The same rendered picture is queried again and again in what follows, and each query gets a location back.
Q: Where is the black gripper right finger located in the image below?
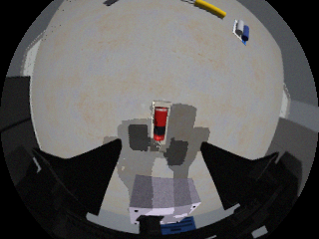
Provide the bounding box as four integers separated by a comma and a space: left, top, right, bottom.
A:
200, 142, 280, 211

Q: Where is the red and black battery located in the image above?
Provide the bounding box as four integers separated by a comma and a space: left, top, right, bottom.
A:
153, 107, 167, 140

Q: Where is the dark grey square tile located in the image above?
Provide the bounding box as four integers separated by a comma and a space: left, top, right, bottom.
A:
104, 0, 119, 7

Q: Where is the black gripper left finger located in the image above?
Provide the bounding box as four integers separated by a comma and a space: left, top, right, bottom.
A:
31, 139, 123, 216

